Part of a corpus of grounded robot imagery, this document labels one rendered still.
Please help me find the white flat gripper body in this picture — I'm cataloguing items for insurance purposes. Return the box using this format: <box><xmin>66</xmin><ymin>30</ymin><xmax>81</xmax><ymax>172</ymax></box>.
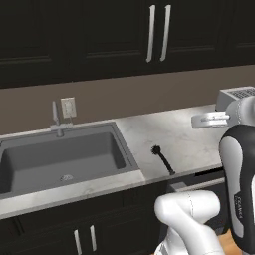
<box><xmin>190</xmin><ymin>111</ymin><xmax>231</xmax><ymax>129</ymax></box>

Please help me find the black dish brush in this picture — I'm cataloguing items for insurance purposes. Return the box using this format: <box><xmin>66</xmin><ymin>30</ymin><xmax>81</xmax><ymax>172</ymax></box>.
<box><xmin>150</xmin><ymin>144</ymin><xmax>176</xmax><ymax>176</ymax></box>

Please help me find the dark base cabinet door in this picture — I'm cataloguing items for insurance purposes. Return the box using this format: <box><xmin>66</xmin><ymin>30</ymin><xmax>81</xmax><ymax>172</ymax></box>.
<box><xmin>13</xmin><ymin>217</ymin><xmax>88</xmax><ymax>255</ymax></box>
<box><xmin>85</xmin><ymin>202</ymin><xmax>161</xmax><ymax>255</ymax></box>

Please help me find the grey sink tap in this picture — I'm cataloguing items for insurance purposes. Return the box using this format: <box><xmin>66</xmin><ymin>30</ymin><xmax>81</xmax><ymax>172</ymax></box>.
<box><xmin>49</xmin><ymin>101</ymin><xmax>75</xmax><ymax>138</ymax></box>

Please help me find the grey kitchen sink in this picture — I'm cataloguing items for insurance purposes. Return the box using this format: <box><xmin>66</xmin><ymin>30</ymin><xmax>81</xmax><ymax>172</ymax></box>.
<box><xmin>0</xmin><ymin>121</ymin><xmax>141</xmax><ymax>201</ymax></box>

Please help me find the silver toaster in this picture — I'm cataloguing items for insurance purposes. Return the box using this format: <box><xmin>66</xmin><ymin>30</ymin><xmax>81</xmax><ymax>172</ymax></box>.
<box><xmin>215</xmin><ymin>86</ymin><xmax>255</xmax><ymax>113</ymax></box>

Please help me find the silver dishwasher handle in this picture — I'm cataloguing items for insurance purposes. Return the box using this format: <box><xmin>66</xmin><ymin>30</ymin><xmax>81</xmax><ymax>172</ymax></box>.
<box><xmin>171</xmin><ymin>177</ymin><xmax>227</xmax><ymax>193</ymax></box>

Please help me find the dark wall cabinet door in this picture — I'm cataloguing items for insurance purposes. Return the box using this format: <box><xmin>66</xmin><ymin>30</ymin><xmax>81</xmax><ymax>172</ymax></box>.
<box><xmin>0</xmin><ymin>0</ymin><xmax>72</xmax><ymax>90</ymax></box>
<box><xmin>70</xmin><ymin>0</ymin><xmax>159</xmax><ymax>82</ymax></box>
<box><xmin>156</xmin><ymin>0</ymin><xmax>231</xmax><ymax>74</ymax></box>
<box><xmin>228</xmin><ymin>0</ymin><xmax>255</xmax><ymax>68</ymax></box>

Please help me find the silver wall cabinet handle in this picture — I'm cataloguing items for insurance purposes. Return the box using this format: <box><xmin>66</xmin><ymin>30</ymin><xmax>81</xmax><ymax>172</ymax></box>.
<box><xmin>159</xmin><ymin>4</ymin><xmax>172</xmax><ymax>63</ymax></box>
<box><xmin>145</xmin><ymin>4</ymin><xmax>156</xmax><ymax>64</ymax></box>

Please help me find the white wall outlet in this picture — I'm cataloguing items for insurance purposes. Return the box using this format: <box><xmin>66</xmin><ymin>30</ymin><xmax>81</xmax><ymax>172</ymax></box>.
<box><xmin>60</xmin><ymin>96</ymin><xmax>78</xmax><ymax>120</ymax></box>

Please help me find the silver base cabinet handle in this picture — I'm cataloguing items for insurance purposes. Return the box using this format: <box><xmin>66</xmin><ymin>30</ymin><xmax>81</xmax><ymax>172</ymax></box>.
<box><xmin>73</xmin><ymin>228</ymin><xmax>83</xmax><ymax>255</ymax></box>
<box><xmin>89</xmin><ymin>224</ymin><xmax>99</xmax><ymax>253</ymax></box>

